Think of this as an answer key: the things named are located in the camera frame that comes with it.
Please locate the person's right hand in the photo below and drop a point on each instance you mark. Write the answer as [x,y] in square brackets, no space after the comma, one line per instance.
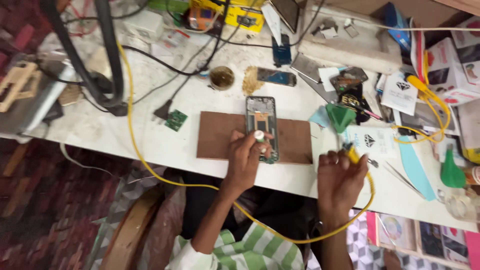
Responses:
[339,183]

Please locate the person's left hand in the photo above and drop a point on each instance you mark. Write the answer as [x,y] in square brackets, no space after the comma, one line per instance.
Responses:
[242,165]

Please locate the person's right fingers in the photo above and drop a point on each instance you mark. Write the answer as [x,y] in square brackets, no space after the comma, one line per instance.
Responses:
[333,159]

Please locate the person's left fingers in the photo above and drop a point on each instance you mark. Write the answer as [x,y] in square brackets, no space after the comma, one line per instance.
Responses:
[262,148]

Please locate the small green tube white cap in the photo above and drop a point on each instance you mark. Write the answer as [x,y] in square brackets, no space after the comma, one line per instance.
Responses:
[259,135]

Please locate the yellow soldering iron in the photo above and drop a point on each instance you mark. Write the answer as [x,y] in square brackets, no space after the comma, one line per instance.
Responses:
[351,153]

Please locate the green plastic cone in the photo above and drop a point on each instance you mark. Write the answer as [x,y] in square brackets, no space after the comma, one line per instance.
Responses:
[340,117]

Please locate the light blue cloth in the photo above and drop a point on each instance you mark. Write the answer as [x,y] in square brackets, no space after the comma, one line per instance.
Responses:
[318,118]

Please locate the white paper diamond print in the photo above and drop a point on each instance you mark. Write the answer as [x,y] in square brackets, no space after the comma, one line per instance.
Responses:
[375,144]

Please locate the brown wooden board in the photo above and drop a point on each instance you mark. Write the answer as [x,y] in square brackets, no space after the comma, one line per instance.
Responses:
[217,137]

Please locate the black pink pen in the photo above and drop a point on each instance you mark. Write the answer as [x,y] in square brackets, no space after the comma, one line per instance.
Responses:
[369,113]

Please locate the black pouch gold print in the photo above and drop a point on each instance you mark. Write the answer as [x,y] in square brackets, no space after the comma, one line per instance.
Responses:
[352,99]

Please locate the heap of tan crumbs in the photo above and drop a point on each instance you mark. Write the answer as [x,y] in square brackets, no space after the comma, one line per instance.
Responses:
[250,80]

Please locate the metal tweezers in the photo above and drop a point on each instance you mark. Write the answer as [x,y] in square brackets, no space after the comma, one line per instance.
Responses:
[403,179]

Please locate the blue phone screen part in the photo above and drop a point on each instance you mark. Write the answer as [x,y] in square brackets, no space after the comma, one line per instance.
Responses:
[276,77]

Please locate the round flux tin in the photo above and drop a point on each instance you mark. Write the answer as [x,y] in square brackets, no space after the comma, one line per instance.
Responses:
[221,78]

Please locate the dark phone back cover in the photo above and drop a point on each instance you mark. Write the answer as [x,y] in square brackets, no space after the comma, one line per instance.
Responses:
[348,78]

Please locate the light blue plastic strip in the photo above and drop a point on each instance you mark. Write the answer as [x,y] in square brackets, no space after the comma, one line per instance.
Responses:
[416,168]

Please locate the green circuit board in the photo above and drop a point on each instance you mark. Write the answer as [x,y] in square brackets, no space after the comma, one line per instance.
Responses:
[176,120]

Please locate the grey metal plate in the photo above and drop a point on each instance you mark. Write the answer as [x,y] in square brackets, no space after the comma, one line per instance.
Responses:
[305,67]

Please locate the white card diamond print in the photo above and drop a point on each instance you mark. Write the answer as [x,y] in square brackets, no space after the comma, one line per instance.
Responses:
[399,93]

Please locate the dark blue phone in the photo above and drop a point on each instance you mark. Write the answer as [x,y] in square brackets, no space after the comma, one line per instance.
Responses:
[281,52]

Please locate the green striped white shirt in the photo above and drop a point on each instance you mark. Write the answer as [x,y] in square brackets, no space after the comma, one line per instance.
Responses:
[243,251]

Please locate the black wedge plug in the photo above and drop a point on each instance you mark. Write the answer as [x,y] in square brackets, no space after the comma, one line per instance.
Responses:
[164,110]

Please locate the beige foam block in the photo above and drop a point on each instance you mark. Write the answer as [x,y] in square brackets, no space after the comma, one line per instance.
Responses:
[348,48]

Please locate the wooden tray of cards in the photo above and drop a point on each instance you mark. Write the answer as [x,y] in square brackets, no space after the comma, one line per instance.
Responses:
[420,234]

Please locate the green squeeze bottle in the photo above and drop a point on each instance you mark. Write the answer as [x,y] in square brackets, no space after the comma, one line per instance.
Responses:
[452,172]

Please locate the white folded paper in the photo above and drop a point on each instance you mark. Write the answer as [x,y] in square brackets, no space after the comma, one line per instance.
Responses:
[273,22]

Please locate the yellow cardboard box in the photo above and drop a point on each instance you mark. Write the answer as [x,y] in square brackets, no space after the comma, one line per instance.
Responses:
[240,15]

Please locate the clear glass jar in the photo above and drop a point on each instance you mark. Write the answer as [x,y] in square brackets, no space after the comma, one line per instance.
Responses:
[463,204]

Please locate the dark tablet screen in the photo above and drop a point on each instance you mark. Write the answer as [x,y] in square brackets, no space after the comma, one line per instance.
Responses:
[287,11]

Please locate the orange meter device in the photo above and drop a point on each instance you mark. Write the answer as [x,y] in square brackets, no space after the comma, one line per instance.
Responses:
[200,18]

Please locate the blue packet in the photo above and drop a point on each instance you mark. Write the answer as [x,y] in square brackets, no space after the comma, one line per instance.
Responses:
[397,26]

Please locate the heap of white phone boxes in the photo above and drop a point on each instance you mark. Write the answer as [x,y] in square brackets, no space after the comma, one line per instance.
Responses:
[450,67]

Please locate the wooden stool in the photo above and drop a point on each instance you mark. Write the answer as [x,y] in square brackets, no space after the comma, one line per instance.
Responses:
[127,232]

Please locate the white power adapter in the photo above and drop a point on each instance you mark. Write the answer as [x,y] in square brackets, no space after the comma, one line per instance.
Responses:
[144,24]

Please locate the black lamp stand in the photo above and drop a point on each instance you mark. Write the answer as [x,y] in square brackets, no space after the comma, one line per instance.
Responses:
[108,56]

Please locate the wooden phone stand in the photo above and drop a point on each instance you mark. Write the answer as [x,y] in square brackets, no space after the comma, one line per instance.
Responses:
[18,84]

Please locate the opened phone frame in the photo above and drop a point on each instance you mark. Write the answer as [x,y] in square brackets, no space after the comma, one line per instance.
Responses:
[261,112]

